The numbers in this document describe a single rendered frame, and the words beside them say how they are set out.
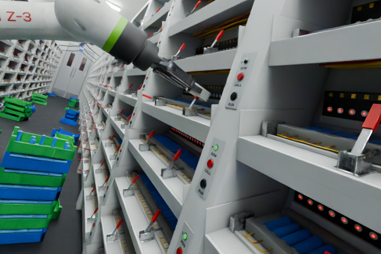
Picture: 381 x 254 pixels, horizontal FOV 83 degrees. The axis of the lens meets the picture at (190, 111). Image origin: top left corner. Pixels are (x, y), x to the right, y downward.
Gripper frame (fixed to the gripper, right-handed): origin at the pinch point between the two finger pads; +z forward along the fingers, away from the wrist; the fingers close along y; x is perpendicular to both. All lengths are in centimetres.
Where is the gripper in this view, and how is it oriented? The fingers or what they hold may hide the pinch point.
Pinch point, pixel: (198, 91)
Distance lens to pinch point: 64.2
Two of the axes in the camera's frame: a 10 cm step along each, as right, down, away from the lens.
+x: 4.7, -8.8, 1.1
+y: 4.5, 1.3, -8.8
